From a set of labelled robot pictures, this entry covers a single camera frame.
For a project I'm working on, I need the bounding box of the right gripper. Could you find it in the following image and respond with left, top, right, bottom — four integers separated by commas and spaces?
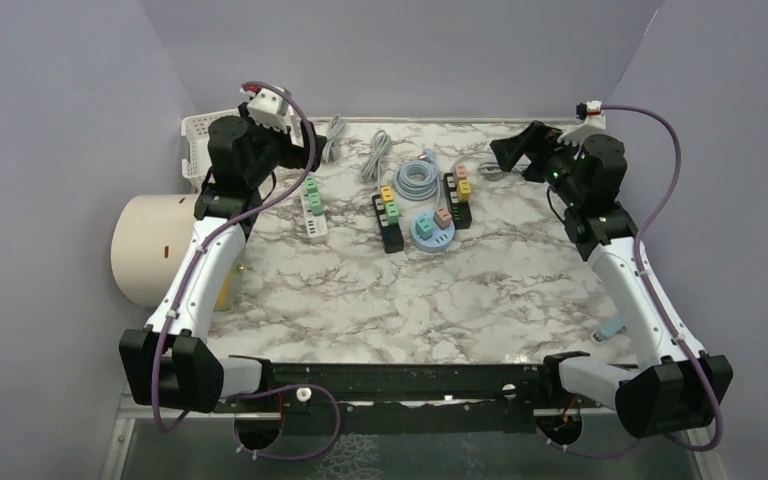
491, 120, 587, 207

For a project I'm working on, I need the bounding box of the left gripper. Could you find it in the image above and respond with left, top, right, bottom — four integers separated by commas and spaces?
239, 102, 326, 187

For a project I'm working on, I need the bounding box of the black power strip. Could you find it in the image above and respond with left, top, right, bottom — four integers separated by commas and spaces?
371, 194, 404, 254
442, 172, 472, 230

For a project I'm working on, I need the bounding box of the blue round power socket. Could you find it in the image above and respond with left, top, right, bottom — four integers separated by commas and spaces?
410, 209, 456, 253

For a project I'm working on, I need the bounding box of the yellow plug adapter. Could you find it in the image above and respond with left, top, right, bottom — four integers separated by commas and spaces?
379, 185, 395, 204
456, 179, 472, 203

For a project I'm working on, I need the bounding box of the pink plug adapter round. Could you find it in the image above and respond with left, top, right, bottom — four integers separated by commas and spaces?
433, 207, 452, 230

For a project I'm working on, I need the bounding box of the teal plug adapter round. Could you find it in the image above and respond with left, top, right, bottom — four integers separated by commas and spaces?
414, 216, 434, 240

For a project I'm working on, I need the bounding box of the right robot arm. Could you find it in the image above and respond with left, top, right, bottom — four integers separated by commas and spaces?
490, 121, 733, 439

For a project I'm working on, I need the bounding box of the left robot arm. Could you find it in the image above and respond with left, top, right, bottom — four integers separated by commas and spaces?
119, 114, 326, 413

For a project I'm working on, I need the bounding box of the green plug adapter white strip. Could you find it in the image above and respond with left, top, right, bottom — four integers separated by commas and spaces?
304, 176, 324, 216

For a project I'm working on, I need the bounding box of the white power strip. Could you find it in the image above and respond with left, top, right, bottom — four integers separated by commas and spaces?
299, 175, 328, 243

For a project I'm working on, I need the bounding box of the white plastic basket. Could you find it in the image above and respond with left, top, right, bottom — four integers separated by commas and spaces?
180, 111, 228, 192

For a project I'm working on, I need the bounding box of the cream cylinder container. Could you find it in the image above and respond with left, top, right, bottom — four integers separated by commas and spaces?
110, 194, 198, 309

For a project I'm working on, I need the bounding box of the light blue small device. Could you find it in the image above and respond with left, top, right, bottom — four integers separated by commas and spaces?
592, 316, 626, 342

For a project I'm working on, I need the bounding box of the grey cable left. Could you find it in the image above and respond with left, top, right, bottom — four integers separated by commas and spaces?
320, 114, 349, 164

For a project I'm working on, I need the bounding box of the grey cable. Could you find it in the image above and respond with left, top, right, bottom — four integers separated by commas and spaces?
453, 149, 524, 181
360, 129, 393, 193
320, 114, 349, 164

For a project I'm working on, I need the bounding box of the grey cable right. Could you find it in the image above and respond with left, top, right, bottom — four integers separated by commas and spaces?
453, 149, 524, 181

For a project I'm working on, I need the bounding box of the grey cable centre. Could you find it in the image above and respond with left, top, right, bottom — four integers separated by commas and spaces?
360, 129, 393, 193

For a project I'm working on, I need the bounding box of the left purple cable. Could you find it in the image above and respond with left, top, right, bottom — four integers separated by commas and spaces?
150, 80, 343, 463

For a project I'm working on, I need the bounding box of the purple cable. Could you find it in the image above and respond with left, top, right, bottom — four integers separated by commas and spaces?
150, 80, 343, 463
534, 103, 724, 460

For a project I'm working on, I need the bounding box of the coiled blue cable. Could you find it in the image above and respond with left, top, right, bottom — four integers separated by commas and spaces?
393, 158, 441, 204

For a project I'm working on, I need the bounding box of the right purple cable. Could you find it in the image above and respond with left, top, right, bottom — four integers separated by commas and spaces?
534, 103, 724, 460

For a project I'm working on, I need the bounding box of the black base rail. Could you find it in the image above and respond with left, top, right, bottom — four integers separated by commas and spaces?
215, 363, 574, 436

